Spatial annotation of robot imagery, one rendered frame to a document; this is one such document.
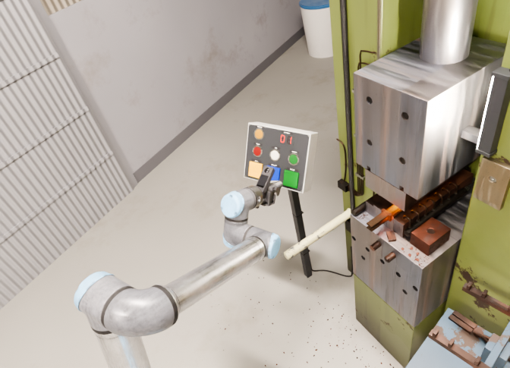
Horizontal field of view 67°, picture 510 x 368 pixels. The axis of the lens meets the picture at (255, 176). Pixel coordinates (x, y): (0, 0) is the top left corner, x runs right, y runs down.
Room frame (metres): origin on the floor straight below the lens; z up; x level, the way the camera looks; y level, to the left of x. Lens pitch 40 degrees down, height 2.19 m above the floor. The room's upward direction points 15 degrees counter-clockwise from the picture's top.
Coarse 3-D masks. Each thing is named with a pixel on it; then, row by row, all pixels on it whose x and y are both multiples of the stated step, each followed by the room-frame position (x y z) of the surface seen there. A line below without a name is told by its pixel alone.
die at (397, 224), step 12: (456, 180) 1.08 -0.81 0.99; (468, 180) 1.08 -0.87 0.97; (432, 192) 1.05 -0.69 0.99; (444, 192) 1.04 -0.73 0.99; (372, 204) 1.08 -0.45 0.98; (384, 204) 1.06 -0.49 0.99; (432, 204) 0.99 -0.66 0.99; (396, 216) 0.98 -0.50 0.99; (408, 216) 0.96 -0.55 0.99; (420, 216) 0.97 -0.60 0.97; (396, 228) 0.96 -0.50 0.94
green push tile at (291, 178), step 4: (288, 172) 1.36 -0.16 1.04; (292, 172) 1.34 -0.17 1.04; (296, 172) 1.34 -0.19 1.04; (284, 176) 1.36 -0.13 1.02; (288, 176) 1.35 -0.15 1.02; (292, 176) 1.34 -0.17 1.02; (296, 176) 1.32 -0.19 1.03; (284, 180) 1.35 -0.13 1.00; (288, 180) 1.34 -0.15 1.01; (292, 180) 1.33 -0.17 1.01; (296, 180) 1.32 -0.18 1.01; (284, 184) 1.34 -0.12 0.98; (288, 184) 1.33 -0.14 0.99; (292, 184) 1.32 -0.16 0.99; (296, 184) 1.31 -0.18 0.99; (296, 188) 1.30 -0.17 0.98
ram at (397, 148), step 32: (384, 64) 1.15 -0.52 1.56; (416, 64) 1.10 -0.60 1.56; (448, 64) 1.05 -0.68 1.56; (480, 64) 1.00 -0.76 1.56; (384, 96) 1.03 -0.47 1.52; (416, 96) 0.92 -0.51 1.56; (448, 96) 0.92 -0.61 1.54; (480, 96) 0.98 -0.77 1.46; (384, 128) 1.03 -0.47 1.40; (416, 128) 0.91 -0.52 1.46; (448, 128) 0.93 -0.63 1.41; (480, 128) 1.00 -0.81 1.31; (384, 160) 1.02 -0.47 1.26; (416, 160) 0.90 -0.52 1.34; (448, 160) 0.94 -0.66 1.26; (416, 192) 0.89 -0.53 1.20
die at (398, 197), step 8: (368, 176) 1.09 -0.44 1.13; (376, 176) 1.05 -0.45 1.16; (368, 184) 1.10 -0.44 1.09; (376, 184) 1.05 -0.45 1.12; (384, 184) 1.02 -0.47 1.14; (440, 184) 1.01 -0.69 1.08; (376, 192) 1.05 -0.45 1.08; (384, 192) 1.02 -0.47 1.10; (392, 192) 0.98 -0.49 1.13; (400, 192) 0.95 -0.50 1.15; (392, 200) 0.98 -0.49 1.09; (400, 200) 0.95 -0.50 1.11; (408, 200) 0.94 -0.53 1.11; (416, 200) 0.95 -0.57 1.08; (400, 208) 0.95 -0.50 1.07; (408, 208) 0.94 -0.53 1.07
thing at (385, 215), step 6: (384, 210) 1.01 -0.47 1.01; (390, 210) 1.00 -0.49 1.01; (396, 210) 1.00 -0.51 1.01; (378, 216) 0.98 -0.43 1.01; (384, 216) 0.98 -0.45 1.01; (390, 216) 0.97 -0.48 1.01; (372, 222) 0.96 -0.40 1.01; (378, 222) 0.96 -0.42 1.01; (384, 222) 0.97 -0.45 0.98; (372, 228) 0.95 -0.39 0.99
